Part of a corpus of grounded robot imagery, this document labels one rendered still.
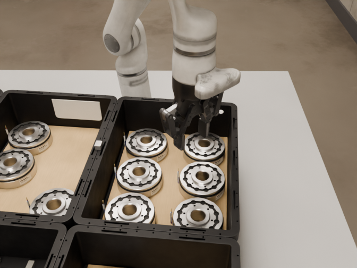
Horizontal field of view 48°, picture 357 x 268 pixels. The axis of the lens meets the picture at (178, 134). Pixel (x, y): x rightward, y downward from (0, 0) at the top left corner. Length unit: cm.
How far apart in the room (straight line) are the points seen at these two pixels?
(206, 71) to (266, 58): 250
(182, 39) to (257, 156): 64
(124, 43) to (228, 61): 202
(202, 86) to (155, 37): 278
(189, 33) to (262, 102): 82
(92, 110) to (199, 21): 51
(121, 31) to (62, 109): 25
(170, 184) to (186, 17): 43
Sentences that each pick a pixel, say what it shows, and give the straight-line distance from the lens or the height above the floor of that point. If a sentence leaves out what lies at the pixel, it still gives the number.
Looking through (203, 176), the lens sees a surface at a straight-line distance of 91.
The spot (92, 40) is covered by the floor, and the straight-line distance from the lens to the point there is 340.
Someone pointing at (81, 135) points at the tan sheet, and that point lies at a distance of 107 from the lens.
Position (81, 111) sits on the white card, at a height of 88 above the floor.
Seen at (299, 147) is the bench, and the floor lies 70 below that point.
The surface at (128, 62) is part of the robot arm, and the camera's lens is 118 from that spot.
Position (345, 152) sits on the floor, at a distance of 240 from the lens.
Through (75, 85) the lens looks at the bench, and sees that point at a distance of 152.
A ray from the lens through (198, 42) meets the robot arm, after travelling 63.
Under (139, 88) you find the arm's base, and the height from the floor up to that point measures 85.
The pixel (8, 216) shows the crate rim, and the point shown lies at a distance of 79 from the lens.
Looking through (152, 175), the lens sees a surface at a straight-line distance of 90.
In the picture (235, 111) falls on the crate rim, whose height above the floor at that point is 93.
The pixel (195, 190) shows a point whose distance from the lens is 87.
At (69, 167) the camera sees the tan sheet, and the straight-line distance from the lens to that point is 99.
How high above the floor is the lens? 150
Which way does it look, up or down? 40 degrees down
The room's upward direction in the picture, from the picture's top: straight up
